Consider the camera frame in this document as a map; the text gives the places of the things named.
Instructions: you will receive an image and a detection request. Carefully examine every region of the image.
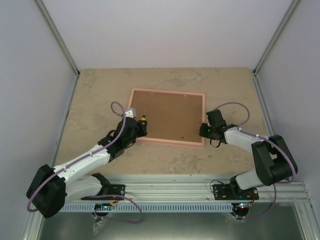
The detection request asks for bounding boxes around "pink picture frame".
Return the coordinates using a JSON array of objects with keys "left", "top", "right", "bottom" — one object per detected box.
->
[{"left": 126, "top": 87, "right": 207, "bottom": 148}]

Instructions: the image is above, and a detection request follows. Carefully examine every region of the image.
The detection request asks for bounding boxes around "yellow handled screwdriver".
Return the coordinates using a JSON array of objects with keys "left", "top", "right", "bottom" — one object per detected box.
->
[{"left": 140, "top": 108, "right": 147, "bottom": 127}]

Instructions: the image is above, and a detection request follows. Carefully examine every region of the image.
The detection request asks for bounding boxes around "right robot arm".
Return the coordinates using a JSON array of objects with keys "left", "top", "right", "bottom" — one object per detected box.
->
[{"left": 199, "top": 109, "right": 298, "bottom": 200}]

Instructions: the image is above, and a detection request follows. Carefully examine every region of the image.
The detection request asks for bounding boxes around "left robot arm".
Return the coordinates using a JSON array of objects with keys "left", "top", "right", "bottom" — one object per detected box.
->
[{"left": 26, "top": 116, "right": 147, "bottom": 218}]

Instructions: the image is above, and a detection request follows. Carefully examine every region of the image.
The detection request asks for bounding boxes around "right circuit board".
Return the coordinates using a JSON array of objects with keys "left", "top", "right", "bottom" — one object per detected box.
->
[{"left": 237, "top": 201, "right": 253, "bottom": 209}]

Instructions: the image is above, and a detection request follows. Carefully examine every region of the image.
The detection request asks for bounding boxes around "circuit board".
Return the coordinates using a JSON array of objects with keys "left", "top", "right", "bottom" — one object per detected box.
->
[
  {"left": 94, "top": 202, "right": 117, "bottom": 211},
  {"left": 237, "top": 201, "right": 253, "bottom": 209}
]

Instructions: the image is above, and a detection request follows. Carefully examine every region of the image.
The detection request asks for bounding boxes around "left circuit board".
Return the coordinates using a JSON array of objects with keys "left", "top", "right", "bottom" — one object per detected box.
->
[{"left": 94, "top": 202, "right": 117, "bottom": 211}]

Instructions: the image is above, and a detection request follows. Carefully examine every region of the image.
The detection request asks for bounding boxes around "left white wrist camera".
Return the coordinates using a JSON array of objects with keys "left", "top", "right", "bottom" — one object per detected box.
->
[{"left": 125, "top": 108, "right": 137, "bottom": 119}]

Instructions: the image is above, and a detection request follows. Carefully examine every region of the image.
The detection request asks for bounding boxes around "brown frame backing board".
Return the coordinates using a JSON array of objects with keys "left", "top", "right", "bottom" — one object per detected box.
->
[{"left": 130, "top": 90, "right": 204, "bottom": 145}]

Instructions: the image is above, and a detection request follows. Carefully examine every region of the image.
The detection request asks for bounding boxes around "aluminium rail beam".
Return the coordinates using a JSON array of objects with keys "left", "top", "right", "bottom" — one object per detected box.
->
[{"left": 34, "top": 174, "right": 311, "bottom": 203}]

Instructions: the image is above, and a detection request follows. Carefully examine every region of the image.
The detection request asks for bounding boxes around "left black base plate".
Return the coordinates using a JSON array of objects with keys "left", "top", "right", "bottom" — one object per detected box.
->
[{"left": 81, "top": 184, "right": 126, "bottom": 201}]

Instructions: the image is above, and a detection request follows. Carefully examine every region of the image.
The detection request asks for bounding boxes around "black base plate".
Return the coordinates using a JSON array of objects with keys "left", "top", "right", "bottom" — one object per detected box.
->
[
  {"left": 211, "top": 183, "right": 260, "bottom": 201},
  {"left": 81, "top": 184, "right": 126, "bottom": 201}
]

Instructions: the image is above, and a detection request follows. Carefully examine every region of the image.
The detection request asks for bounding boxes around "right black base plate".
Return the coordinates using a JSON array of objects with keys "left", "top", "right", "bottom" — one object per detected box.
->
[{"left": 211, "top": 183, "right": 260, "bottom": 201}]

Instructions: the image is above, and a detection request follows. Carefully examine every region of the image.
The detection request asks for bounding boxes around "grey slotted cable duct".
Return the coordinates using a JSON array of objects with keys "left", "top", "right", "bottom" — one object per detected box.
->
[{"left": 60, "top": 202, "right": 233, "bottom": 213}]

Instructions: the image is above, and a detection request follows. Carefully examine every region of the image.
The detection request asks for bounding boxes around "left aluminium corner post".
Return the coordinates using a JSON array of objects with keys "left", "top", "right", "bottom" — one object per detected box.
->
[{"left": 34, "top": 0, "right": 80, "bottom": 78}]

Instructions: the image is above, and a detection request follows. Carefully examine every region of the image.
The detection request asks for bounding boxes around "aluminium corner post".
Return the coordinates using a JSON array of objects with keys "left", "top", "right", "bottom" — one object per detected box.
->
[
  {"left": 34, "top": 0, "right": 80, "bottom": 78},
  {"left": 252, "top": 0, "right": 302, "bottom": 77}
]

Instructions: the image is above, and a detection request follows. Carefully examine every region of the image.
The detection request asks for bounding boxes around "right aluminium corner post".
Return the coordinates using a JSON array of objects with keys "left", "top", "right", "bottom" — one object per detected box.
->
[{"left": 252, "top": 0, "right": 302, "bottom": 77}]

